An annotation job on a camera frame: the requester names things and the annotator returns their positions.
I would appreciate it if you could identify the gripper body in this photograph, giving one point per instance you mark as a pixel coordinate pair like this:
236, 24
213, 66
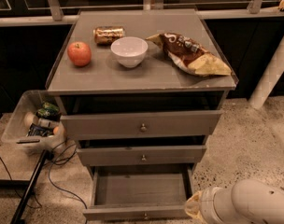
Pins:
205, 202

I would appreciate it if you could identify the grey bottom drawer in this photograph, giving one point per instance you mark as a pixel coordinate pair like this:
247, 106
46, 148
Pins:
140, 192

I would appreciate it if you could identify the grey drawer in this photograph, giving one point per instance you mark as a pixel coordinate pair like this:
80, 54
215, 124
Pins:
140, 192
140, 125
111, 156

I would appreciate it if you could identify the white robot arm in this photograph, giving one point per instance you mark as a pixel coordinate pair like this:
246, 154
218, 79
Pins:
248, 201

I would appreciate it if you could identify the grey top drawer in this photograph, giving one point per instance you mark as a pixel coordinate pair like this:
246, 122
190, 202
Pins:
140, 125

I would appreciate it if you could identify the grey middle drawer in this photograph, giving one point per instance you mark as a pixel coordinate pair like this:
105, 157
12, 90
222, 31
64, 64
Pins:
111, 156

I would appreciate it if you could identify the grey wooden drawer cabinet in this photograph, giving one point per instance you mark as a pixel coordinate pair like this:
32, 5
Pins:
156, 85

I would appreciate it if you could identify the white pillar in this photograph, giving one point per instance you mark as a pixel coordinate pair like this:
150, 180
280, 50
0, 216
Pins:
270, 77

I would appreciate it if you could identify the brown chip bag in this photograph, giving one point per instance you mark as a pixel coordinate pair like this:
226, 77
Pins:
190, 56

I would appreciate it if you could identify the black metal stand leg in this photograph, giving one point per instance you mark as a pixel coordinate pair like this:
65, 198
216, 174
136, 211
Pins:
29, 189

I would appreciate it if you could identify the white ceramic bowl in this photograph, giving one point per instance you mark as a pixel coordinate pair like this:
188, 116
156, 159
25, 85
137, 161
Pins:
129, 51

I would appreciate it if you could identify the green snack packet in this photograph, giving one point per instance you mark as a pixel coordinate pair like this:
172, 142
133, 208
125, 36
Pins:
48, 111

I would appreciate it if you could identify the dark blue snack packet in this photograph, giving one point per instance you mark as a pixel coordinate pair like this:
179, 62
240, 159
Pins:
36, 130

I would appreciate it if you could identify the clear plastic bin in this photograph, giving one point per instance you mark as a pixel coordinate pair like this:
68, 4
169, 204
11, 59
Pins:
16, 131

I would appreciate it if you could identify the white bottle in bin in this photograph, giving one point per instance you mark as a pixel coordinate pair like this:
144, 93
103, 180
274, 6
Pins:
31, 118

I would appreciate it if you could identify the red apple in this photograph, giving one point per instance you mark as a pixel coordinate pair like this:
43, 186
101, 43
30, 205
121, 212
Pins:
79, 53

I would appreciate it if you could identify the gold soda can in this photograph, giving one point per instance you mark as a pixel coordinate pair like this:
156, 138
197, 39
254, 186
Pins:
106, 35

